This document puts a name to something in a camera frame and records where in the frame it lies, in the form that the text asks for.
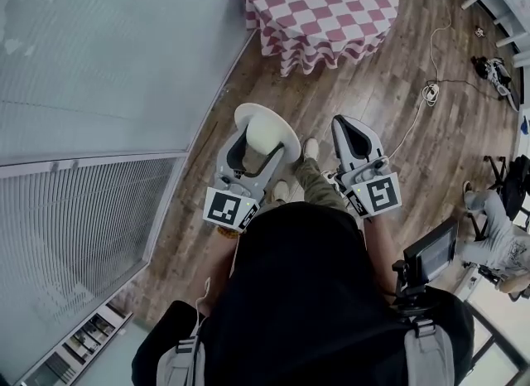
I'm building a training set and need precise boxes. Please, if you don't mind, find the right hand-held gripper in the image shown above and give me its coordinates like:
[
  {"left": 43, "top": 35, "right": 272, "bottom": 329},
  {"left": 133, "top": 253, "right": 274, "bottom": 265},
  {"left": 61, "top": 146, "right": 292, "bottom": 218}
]
[{"left": 330, "top": 114, "right": 404, "bottom": 221}]

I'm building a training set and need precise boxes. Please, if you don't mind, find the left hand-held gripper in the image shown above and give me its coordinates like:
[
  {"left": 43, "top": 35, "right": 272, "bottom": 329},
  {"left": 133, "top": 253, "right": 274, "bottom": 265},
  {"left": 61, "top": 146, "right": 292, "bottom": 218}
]
[{"left": 202, "top": 128, "right": 287, "bottom": 234}]

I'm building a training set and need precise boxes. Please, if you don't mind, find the cream round food bun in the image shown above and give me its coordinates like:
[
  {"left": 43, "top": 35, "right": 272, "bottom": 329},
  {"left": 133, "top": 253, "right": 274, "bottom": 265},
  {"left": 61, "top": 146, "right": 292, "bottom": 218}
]
[{"left": 246, "top": 120, "right": 283, "bottom": 156}]

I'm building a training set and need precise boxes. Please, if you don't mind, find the white round plate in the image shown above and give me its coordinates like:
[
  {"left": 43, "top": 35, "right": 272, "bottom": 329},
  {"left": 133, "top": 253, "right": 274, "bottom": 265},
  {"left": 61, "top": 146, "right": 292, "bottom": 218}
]
[{"left": 234, "top": 103, "right": 301, "bottom": 166}]

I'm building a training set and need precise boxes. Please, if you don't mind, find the person's left forearm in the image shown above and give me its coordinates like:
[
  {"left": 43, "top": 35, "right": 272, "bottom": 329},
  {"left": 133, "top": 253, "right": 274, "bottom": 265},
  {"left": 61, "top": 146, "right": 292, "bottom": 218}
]
[{"left": 216, "top": 226, "right": 249, "bottom": 265}]

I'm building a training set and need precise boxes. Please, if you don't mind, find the person's right forearm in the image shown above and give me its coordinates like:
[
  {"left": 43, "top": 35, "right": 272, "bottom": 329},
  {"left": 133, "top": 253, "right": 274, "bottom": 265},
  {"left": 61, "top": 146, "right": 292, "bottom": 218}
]
[{"left": 359, "top": 212, "right": 399, "bottom": 297}]

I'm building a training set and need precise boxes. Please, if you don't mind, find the person's white shoe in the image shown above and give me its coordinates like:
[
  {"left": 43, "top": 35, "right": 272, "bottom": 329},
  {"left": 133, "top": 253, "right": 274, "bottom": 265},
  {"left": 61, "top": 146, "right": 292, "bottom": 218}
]
[
  {"left": 270, "top": 180, "right": 291, "bottom": 204},
  {"left": 301, "top": 137, "right": 320, "bottom": 162}
]

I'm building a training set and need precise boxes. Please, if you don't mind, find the person's olive trouser leg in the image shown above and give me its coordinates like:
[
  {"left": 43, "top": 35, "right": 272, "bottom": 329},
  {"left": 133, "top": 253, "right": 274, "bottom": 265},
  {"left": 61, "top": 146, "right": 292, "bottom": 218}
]
[{"left": 292, "top": 155, "right": 349, "bottom": 214}]

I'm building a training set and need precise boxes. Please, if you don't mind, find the black monitor screen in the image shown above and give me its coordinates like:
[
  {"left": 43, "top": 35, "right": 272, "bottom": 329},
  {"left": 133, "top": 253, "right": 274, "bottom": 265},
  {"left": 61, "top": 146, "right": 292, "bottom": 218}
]
[{"left": 402, "top": 220, "right": 460, "bottom": 287}]

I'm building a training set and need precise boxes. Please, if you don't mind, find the person's black shirt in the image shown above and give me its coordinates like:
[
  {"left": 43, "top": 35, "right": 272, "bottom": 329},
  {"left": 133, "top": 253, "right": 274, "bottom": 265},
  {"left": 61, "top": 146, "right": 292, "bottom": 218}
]
[{"left": 131, "top": 200, "right": 475, "bottom": 386}]

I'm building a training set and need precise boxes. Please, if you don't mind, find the round table with checkered cloth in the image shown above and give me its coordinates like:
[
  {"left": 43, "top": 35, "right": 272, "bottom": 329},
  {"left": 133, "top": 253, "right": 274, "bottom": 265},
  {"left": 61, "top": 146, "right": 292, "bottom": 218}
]
[{"left": 242, "top": 0, "right": 401, "bottom": 79}]

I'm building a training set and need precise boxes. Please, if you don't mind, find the black white device on floor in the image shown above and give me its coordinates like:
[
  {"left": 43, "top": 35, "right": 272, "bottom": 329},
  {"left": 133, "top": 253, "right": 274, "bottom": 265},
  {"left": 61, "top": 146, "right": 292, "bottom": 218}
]
[{"left": 470, "top": 55, "right": 521, "bottom": 111}]

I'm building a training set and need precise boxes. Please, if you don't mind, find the black office chair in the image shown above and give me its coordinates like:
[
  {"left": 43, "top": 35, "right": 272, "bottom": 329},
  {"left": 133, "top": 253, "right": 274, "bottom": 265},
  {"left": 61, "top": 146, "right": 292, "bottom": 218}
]
[{"left": 482, "top": 153, "right": 530, "bottom": 241}]

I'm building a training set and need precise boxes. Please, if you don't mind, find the white desk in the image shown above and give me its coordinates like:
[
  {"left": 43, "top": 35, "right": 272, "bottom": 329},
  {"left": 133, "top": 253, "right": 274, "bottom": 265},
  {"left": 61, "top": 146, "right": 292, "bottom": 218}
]
[{"left": 454, "top": 268, "right": 530, "bottom": 386}]

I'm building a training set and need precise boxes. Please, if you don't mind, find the glass door cabinet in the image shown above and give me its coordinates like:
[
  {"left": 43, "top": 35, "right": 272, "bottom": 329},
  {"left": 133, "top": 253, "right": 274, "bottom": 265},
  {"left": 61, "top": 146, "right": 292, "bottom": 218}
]
[{"left": 18, "top": 300, "right": 134, "bottom": 386}]

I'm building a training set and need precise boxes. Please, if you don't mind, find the black floor cable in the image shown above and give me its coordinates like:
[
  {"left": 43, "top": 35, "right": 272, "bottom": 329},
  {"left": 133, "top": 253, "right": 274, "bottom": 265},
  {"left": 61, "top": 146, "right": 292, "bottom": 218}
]
[{"left": 434, "top": 79, "right": 503, "bottom": 96}]

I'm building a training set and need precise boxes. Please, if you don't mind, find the long white power cable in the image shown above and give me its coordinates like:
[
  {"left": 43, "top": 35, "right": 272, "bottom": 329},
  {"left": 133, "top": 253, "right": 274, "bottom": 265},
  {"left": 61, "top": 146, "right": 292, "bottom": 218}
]
[{"left": 387, "top": 0, "right": 453, "bottom": 162}]

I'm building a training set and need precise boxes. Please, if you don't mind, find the thin white cable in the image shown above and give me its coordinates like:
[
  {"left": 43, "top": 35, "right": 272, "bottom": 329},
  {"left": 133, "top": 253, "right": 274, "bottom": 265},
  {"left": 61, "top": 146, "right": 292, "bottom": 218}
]
[{"left": 193, "top": 275, "right": 213, "bottom": 338}]

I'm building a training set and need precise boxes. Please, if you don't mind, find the black monitor mount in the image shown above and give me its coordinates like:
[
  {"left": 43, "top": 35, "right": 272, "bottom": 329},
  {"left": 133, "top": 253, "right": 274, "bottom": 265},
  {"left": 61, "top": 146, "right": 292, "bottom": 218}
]
[{"left": 390, "top": 258, "right": 434, "bottom": 317}]

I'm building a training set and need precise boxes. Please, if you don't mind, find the grey backpack strap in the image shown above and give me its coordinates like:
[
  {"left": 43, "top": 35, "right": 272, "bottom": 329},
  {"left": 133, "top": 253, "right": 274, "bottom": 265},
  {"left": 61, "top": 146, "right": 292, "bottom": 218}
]
[
  {"left": 156, "top": 333, "right": 208, "bottom": 386},
  {"left": 402, "top": 316, "right": 457, "bottom": 386}
]

